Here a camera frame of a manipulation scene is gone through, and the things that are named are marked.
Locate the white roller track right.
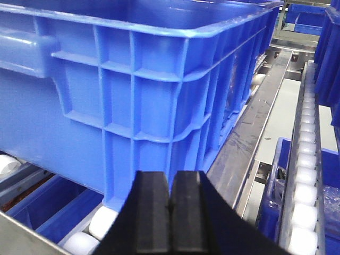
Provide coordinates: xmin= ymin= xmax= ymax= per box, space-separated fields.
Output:
xmin=278 ymin=61 xmax=326 ymax=254

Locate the blue crate at right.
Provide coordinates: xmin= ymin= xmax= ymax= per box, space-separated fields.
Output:
xmin=314 ymin=6 xmax=339 ymax=127

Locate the blue bin on lower shelf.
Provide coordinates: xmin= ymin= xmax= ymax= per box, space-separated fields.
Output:
xmin=6 ymin=175 xmax=103 ymax=243

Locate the steel shelf divider rail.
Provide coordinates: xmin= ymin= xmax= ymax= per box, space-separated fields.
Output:
xmin=207 ymin=49 xmax=293 ymax=216

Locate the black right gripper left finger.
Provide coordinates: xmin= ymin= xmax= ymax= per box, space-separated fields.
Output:
xmin=93 ymin=171 xmax=171 ymax=254

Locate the large blue plastic crate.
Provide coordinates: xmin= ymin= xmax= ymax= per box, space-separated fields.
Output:
xmin=1 ymin=1 xmax=278 ymax=210

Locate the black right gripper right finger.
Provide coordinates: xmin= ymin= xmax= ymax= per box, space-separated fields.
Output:
xmin=171 ymin=171 xmax=287 ymax=254

